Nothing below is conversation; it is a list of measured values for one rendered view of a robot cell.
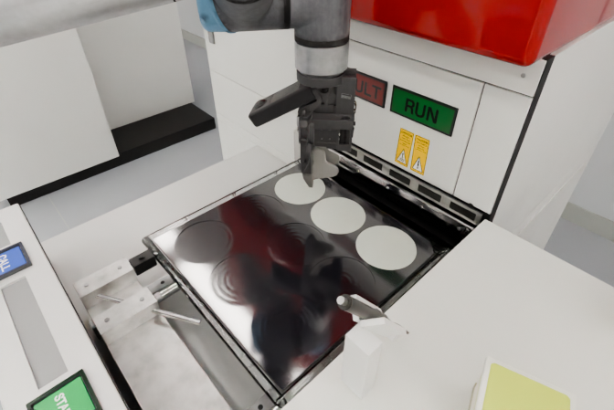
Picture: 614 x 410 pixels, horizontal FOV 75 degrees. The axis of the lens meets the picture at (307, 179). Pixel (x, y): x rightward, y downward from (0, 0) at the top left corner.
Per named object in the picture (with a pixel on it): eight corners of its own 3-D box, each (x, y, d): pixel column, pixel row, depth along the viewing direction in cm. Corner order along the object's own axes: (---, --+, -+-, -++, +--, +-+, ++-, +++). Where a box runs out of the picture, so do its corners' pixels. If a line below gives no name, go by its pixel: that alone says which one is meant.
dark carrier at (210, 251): (301, 163, 87) (301, 162, 87) (439, 250, 67) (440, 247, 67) (153, 241, 69) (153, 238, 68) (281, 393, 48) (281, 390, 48)
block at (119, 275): (129, 268, 66) (124, 256, 64) (138, 280, 64) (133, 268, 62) (79, 296, 61) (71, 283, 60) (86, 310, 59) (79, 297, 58)
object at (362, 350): (371, 342, 46) (385, 265, 38) (398, 366, 44) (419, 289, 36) (334, 378, 43) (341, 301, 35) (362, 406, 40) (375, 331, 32)
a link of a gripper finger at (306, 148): (310, 179, 64) (310, 131, 58) (301, 178, 64) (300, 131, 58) (312, 162, 67) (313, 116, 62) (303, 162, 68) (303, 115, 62)
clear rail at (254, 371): (149, 239, 70) (147, 233, 69) (289, 405, 48) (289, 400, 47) (141, 243, 69) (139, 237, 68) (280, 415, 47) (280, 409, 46)
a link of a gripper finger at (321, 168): (336, 199, 67) (339, 152, 62) (301, 196, 68) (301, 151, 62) (337, 187, 70) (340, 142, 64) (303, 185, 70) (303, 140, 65)
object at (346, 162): (299, 162, 96) (299, 127, 91) (465, 265, 71) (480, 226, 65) (293, 164, 95) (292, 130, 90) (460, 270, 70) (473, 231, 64)
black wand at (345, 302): (343, 312, 29) (353, 299, 29) (329, 300, 30) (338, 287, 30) (406, 338, 45) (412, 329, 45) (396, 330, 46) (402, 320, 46)
